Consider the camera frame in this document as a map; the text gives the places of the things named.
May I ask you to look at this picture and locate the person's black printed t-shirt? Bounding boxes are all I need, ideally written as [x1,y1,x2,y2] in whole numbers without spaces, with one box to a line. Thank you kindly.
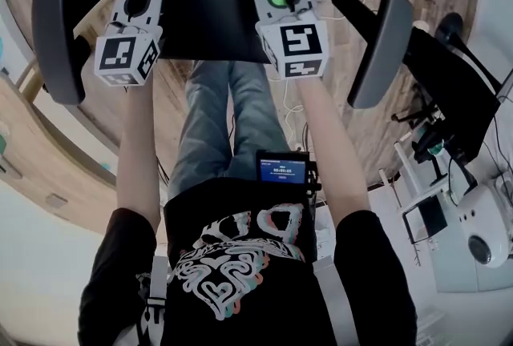
[78,175,418,346]

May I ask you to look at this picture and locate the black device with blue screen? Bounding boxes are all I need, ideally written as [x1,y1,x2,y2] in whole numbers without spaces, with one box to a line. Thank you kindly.
[255,150,321,197]

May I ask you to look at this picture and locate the person's blue jeans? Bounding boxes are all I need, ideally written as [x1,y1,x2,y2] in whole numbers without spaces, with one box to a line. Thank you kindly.
[166,59,290,201]

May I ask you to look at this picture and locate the black mesh office chair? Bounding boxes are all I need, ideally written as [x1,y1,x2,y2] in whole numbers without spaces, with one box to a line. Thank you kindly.
[30,0,414,110]

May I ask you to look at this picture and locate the gray harness strap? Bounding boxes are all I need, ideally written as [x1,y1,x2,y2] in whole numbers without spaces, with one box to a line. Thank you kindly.
[313,255,356,346]
[139,255,169,346]

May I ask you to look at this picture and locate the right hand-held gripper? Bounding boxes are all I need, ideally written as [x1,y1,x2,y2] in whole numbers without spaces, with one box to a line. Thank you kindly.
[248,0,330,80]

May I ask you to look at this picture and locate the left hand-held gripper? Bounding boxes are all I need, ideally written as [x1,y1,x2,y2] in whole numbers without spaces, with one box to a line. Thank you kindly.
[94,0,167,87]

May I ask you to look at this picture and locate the wooden table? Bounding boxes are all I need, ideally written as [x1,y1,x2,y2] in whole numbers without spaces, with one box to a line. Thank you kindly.
[0,67,119,235]

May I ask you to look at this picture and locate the person's right forearm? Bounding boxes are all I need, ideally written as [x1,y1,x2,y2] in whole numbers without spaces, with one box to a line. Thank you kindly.
[298,75,372,227]

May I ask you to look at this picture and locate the white framed black screen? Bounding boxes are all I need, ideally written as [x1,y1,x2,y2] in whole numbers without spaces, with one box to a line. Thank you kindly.
[402,195,449,245]

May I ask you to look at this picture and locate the person's left forearm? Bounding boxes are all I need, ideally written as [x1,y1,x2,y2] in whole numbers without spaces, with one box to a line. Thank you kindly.
[115,82,162,235]

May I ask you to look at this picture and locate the black flat panel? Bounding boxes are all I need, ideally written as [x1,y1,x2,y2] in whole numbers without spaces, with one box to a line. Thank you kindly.
[402,26,504,167]

